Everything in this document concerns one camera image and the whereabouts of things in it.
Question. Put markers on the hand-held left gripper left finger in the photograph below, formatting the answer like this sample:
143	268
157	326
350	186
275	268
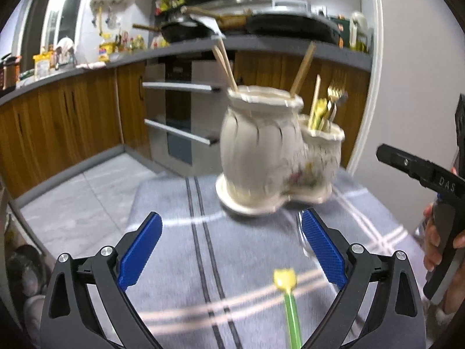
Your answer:
140	251

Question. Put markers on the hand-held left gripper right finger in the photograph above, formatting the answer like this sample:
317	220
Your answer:
325	251

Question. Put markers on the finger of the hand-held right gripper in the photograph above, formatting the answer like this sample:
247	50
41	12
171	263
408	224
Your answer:
461	127
403	161

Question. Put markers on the silver spoon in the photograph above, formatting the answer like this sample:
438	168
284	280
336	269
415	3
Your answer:
304	240

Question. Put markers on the gold fork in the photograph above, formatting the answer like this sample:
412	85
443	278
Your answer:
335	92

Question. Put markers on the yellow plastic fork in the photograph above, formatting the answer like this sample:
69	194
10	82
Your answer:
319	111

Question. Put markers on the wooden chopstick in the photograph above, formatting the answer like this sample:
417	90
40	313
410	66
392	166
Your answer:
223	69
315	101
228	66
303	69

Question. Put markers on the white ceramic utensil holder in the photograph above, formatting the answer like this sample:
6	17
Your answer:
254	152

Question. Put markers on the person's right forearm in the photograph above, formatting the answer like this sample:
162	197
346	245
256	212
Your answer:
450	305

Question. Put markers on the person's right hand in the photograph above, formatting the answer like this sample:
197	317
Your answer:
431	240

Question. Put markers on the blue-grey plaid tablecloth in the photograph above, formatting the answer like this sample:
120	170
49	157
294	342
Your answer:
254	254

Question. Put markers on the grey bowl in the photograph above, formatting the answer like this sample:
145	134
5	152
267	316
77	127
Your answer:
25	272

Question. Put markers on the built-in steel oven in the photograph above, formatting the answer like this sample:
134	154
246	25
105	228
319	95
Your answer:
178	116

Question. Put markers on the white jug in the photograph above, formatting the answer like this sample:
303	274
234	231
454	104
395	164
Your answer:
358	25

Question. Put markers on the wooden kitchen cabinets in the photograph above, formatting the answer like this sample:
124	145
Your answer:
54	123

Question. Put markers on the large black pan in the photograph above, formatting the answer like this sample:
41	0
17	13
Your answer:
290	25

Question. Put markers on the yellow packet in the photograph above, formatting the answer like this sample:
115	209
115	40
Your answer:
40	66
105	52

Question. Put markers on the black wok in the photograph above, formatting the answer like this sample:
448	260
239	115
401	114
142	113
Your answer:
178	31

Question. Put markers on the window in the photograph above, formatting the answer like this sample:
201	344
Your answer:
61	7

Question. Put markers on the white door frame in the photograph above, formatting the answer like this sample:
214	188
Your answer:
370	80

